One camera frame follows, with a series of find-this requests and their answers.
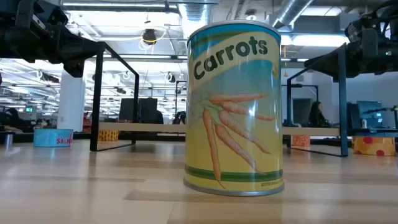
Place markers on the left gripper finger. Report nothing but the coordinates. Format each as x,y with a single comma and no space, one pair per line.
74,68
81,43

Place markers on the lit computer monitor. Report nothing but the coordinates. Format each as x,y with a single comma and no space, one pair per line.
370,113

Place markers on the black monitor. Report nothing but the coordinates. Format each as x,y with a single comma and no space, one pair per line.
128,109
147,109

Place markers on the person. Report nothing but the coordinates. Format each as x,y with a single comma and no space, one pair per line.
14,116
317,115
180,119

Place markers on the black metal frame stand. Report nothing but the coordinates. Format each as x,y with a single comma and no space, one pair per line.
297,85

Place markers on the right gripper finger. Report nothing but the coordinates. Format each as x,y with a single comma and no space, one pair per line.
328,58
328,70

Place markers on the silver metal post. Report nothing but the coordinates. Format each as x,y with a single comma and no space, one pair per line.
8,140

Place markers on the black hanging ceiling device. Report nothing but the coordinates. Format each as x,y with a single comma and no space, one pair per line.
150,35

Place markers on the silver ventilation duct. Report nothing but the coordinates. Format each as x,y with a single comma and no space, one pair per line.
289,12

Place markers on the yellow black bean-pattern can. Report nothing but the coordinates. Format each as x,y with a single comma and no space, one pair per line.
108,136

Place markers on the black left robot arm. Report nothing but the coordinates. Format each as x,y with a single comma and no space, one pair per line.
12,40

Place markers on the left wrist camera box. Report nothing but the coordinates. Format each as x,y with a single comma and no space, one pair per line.
53,15

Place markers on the black frame wooden shelf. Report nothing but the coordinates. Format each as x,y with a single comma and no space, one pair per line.
140,127

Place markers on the white square pillar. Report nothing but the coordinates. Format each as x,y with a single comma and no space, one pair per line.
71,99

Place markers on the black aluminium table frame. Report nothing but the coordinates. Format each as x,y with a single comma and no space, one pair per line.
161,137

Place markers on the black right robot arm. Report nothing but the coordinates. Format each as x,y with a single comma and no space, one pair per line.
392,46

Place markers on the short light-blue salmon can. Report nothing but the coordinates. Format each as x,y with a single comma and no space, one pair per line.
49,138

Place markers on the short orange red-dotted can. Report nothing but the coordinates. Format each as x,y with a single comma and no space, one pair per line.
374,146

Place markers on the orange lattice-pattern can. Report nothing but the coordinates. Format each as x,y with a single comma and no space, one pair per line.
301,140

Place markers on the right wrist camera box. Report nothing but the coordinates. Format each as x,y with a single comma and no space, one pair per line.
357,31

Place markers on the small white bottle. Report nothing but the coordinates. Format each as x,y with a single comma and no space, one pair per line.
364,124

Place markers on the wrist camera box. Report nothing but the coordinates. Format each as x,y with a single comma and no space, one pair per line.
53,15
357,31

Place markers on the carrots label tall can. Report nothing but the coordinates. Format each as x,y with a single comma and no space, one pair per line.
233,124

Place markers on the green exit sign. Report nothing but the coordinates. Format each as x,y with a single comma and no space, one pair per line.
29,109

